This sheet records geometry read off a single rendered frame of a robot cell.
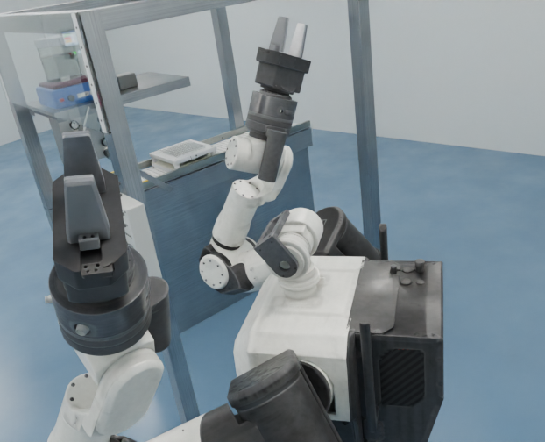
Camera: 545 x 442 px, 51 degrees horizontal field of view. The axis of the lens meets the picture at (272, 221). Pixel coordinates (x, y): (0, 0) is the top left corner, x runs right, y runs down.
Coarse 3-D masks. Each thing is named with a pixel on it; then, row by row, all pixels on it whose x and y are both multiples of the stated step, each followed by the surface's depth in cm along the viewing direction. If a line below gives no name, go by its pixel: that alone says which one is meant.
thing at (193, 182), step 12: (300, 132) 308; (288, 144) 305; (300, 144) 310; (312, 144) 316; (204, 168) 274; (216, 168) 279; (228, 168) 283; (180, 180) 267; (192, 180) 271; (204, 180) 276; (216, 180) 280; (156, 192) 260; (168, 192) 264; (180, 192) 269; (192, 192) 273; (156, 204) 262
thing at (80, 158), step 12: (72, 132) 44; (84, 132) 44; (72, 144) 44; (84, 144) 44; (72, 156) 45; (84, 156) 45; (96, 156) 46; (72, 168) 46; (84, 168) 46; (96, 168) 46; (96, 180) 47
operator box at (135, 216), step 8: (128, 200) 171; (136, 200) 171; (128, 208) 166; (136, 208) 166; (144, 208) 168; (128, 216) 165; (136, 216) 167; (144, 216) 169; (128, 224) 167; (136, 224) 168; (144, 224) 169; (128, 232) 170; (136, 232) 168; (144, 232) 170; (128, 240) 172; (136, 240) 169; (144, 240) 171; (152, 240) 173; (136, 248) 170; (144, 248) 171; (152, 248) 173; (144, 256) 172; (152, 256) 174; (152, 264) 175; (152, 272) 176; (160, 272) 178
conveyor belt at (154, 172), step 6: (246, 132) 318; (294, 132) 308; (216, 144) 305; (222, 144) 304; (216, 150) 296; (222, 150) 294; (216, 162) 280; (150, 168) 283; (156, 168) 281; (198, 168) 274; (150, 174) 275; (156, 174) 274; (162, 174) 273; (186, 174) 270; (144, 180) 268; (168, 180) 265
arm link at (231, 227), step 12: (228, 204) 115; (228, 216) 115; (240, 216) 115; (252, 216) 117; (216, 228) 118; (228, 228) 116; (240, 228) 117; (216, 240) 119; (228, 240) 118; (240, 240) 119; (204, 252) 119; (216, 252) 119; (228, 252) 119; (240, 252) 121; (228, 264) 117
